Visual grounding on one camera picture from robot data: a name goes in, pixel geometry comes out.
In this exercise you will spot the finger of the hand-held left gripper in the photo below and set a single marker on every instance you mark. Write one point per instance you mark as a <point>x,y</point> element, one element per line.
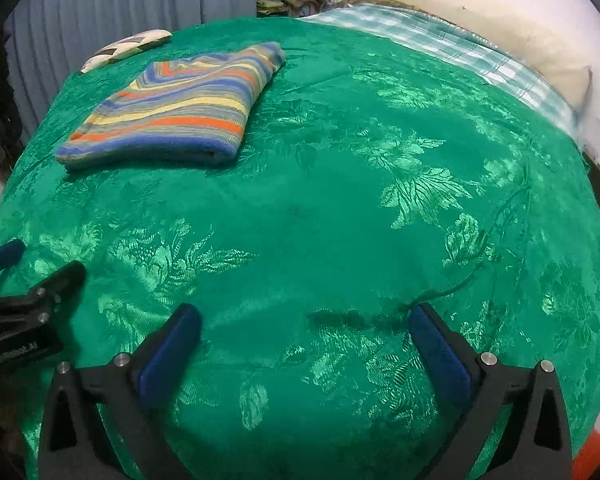
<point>60,282</point>
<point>2,255</point>

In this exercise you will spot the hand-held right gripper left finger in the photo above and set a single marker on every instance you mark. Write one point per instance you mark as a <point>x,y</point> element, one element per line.
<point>167,355</point>

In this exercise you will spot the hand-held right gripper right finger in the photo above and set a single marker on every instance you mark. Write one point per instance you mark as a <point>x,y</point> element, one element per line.
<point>440,355</point>

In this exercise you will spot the striped knit sweater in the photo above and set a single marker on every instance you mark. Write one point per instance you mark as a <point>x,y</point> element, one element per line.
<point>180,105</point>

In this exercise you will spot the green floral bedspread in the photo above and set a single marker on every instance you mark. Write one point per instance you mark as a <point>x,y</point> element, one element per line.
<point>330,220</point>

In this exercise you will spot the small patterned pillow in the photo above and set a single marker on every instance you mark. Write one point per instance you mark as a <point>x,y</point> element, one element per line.
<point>127,49</point>

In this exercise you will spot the blue pleated curtain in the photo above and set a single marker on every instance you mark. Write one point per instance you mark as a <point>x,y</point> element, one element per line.
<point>130,0</point>

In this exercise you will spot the green checked blanket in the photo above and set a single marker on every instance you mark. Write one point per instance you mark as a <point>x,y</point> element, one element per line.
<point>450,45</point>

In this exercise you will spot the cream bolster pillow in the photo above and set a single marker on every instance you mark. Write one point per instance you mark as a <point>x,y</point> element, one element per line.
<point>480,15</point>

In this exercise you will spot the olive folded cloth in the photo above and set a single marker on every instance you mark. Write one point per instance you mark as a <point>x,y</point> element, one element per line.
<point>272,7</point>

